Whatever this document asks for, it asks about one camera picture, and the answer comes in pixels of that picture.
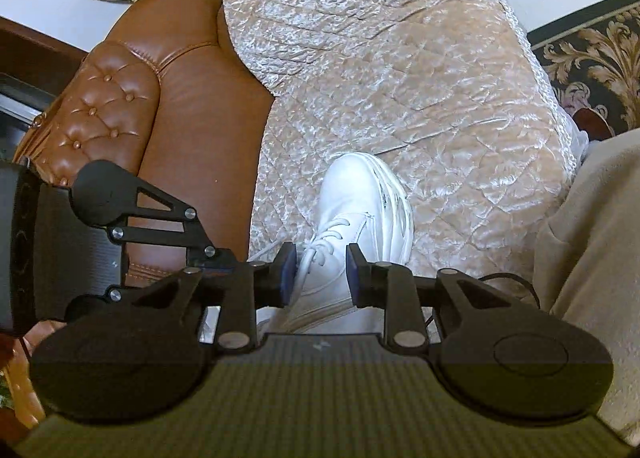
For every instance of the beige quilted seat cover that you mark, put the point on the beige quilted seat cover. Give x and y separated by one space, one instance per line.
447 93

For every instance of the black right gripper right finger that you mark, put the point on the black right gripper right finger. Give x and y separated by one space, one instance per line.
412 303

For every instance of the white shoelace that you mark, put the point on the white shoelace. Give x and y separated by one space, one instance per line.
320 280

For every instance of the dark floral patterned carpet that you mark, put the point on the dark floral patterned carpet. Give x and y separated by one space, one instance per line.
592 60

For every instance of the white high-top boot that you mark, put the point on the white high-top boot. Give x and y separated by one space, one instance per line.
360 201

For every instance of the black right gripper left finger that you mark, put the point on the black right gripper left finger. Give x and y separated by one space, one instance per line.
173 309

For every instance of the person's left hand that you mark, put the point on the person's left hand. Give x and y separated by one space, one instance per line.
41 331

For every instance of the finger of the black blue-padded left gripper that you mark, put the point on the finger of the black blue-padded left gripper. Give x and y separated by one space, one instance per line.
132 211

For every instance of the brown tufted leather sofa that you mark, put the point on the brown tufted leather sofa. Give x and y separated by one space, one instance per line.
165 97

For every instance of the beige trouser leg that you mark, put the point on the beige trouser leg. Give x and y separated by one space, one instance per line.
586 268

